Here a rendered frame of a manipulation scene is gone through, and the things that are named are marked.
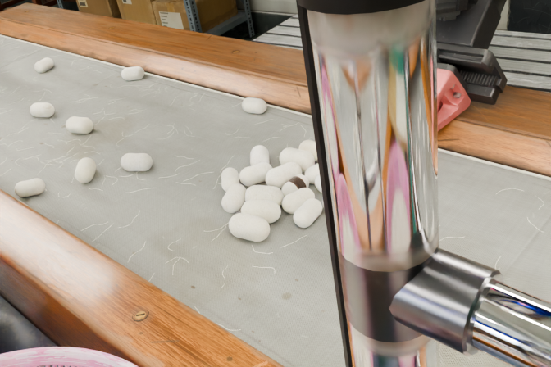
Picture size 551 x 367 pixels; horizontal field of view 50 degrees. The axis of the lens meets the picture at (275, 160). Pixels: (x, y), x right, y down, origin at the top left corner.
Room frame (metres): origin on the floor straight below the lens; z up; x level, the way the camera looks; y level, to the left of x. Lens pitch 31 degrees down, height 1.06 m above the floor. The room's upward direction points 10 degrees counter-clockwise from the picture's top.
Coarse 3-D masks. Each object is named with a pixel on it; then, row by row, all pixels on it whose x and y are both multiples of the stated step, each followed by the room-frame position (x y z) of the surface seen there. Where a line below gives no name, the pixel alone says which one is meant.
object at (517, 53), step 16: (272, 32) 1.14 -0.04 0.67; (288, 32) 1.12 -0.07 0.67; (496, 32) 0.93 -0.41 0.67; (512, 32) 0.92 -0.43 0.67; (496, 48) 0.87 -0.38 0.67; (512, 48) 0.86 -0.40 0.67; (528, 48) 0.85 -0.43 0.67; (544, 48) 0.84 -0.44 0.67; (512, 64) 0.80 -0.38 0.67; (528, 64) 0.79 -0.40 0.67; (544, 64) 0.78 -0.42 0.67; (512, 80) 0.75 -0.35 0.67; (528, 80) 0.74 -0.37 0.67; (544, 80) 0.73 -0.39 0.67
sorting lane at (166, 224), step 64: (0, 64) 1.02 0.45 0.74; (64, 64) 0.96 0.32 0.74; (0, 128) 0.74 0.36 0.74; (64, 128) 0.70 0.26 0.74; (128, 128) 0.67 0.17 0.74; (192, 128) 0.64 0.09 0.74; (256, 128) 0.61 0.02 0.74; (64, 192) 0.54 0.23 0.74; (128, 192) 0.52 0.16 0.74; (192, 192) 0.50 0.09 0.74; (320, 192) 0.46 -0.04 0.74; (448, 192) 0.42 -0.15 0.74; (512, 192) 0.41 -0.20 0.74; (128, 256) 0.41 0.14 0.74; (192, 256) 0.40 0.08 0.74; (256, 256) 0.38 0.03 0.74; (320, 256) 0.37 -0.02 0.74; (512, 256) 0.33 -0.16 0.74; (256, 320) 0.31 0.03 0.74; (320, 320) 0.30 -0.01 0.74
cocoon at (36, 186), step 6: (30, 180) 0.55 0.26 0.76; (36, 180) 0.55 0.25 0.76; (42, 180) 0.55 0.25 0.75; (18, 186) 0.54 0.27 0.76; (24, 186) 0.54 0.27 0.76; (30, 186) 0.54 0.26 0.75; (36, 186) 0.54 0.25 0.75; (42, 186) 0.54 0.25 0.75; (18, 192) 0.54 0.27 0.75; (24, 192) 0.54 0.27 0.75; (30, 192) 0.54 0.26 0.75; (36, 192) 0.54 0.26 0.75; (42, 192) 0.54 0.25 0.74
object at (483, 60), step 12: (444, 48) 0.51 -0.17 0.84; (456, 48) 0.50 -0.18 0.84; (468, 48) 0.49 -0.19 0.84; (480, 48) 0.49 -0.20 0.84; (444, 60) 0.51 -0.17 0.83; (456, 60) 0.50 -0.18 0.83; (468, 60) 0.49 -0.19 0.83; (480, 60) 0.48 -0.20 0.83; (492, 60) 0.48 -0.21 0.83; (480, 72) 0.51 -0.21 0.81; (492, 72) 0.50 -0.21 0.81; (504, 84) 0.50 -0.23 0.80
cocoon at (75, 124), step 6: (72, 120) 0.68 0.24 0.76; (78, 120) 0.67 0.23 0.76; (84, 120) 0.67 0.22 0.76; (90, 120) 0.68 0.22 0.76; (66, 126) 0.68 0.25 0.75; (72, 126) 0.67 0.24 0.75; (78, 126) 0.67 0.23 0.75; (84, 126) 0.67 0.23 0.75; (90, 126) 0.67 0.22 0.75; (72, 132) 0.68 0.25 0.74; (78, 132) 0.67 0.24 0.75; (84, 132) 0.67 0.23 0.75
